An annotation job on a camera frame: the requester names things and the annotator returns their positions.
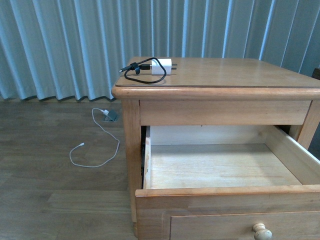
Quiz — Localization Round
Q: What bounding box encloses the open floor socket box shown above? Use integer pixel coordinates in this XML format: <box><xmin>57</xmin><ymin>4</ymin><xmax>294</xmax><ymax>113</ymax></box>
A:
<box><xmin>102</xmin><ymin>109</ymin><xmax>119</xmax><ymax>122</ymax></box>

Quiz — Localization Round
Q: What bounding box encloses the wooden drawer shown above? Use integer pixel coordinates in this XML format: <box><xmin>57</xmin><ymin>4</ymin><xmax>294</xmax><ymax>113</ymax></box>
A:
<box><xmin>135</xmin><ymin>125</ymin><xmax>320</xmax><ymax>240</ymax></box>

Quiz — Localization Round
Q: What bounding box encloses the light wooden nightstand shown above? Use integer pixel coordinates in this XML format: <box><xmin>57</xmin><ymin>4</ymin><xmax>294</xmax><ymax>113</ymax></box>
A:
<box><xmin>112</xmin><ymin>58</ymin><xmax>320</xmax><ymax>239</ymax></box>

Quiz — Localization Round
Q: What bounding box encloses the white cable on floor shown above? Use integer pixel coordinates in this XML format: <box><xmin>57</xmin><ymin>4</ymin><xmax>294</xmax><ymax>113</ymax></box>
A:
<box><xmin>69</xmin><ymin>107</ymin><xmax>121</xmax><ymax>168</ymax></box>

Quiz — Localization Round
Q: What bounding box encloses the light grey curtain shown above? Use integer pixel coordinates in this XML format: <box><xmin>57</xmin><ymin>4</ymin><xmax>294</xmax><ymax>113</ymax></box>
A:
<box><xmin>0</xmin><ymin>0</ymin><xmax>320</xmax><ymax>100</ymax></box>

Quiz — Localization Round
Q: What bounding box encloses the white charger plug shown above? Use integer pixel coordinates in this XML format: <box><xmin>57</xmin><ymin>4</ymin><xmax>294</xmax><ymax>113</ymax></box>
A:
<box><xmin>150</xmin><ymin>58</ymin><xmax>177</xmax><ymax>75</ymax></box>

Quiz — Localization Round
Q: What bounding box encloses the black charger cable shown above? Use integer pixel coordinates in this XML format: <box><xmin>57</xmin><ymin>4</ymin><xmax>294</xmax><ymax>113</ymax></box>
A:
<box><xmin>118</xmin><ymin>57</ymin><xmax>168</xmax><ymax>85</ymax></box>

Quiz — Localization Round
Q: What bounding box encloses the white wall plug adapter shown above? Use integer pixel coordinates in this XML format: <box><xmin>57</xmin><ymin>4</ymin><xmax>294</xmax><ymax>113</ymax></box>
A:
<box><xmin>100</xmin><ymin>109</ymin><xmax>109</xmax><ymax>115</ymax></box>

